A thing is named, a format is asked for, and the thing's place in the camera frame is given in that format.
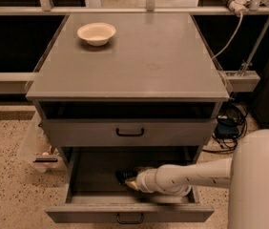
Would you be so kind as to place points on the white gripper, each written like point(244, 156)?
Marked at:
point(144, 179)

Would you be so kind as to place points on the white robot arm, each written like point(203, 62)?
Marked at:
point(245, 174)

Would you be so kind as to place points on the open grey middle drawer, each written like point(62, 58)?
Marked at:
point(93, 194)

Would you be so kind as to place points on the closed grey top drawer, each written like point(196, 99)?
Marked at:
point(128, 132)

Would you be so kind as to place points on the grey drawer cabinet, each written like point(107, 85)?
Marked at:
point(155, 67)

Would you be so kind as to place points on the clear plastic bag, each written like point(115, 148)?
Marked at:
point(36, 150)

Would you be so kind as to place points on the white paper bowl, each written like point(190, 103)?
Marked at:
point(96, 34)

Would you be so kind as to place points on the white power strip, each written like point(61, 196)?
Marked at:
point(236, 6)

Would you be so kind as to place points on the slanted metal pole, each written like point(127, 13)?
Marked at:
point(261, 35)

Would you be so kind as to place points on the blue box with cables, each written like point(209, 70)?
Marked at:
point(231, 127)

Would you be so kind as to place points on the grey metal rail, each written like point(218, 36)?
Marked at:
point(15, 83)

